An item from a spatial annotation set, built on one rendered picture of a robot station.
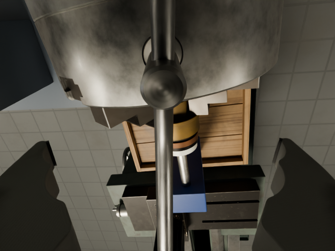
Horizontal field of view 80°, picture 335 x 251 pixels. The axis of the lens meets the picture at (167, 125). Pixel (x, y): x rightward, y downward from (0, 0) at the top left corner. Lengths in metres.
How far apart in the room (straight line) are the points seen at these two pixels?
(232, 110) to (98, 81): 0.45
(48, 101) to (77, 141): 1.12
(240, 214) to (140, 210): 0.33
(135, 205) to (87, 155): 1.34
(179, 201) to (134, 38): 0.37
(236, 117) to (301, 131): 1.29
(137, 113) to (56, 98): 0.60
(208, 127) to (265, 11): 0.43
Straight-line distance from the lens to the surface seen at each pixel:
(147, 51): 0.18
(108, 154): 1.92
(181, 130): 0.34
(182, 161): 0.41
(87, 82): 0.22
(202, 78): 0.19
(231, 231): 0.90
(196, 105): 0.33
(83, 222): 2.82
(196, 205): 0.48
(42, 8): 0.24
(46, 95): 0.87
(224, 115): 0.60
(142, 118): 0.29
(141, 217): 0.77
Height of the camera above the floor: 1.41
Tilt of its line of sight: 60 degrees down
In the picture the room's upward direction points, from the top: 171 degrees counter-clockwise
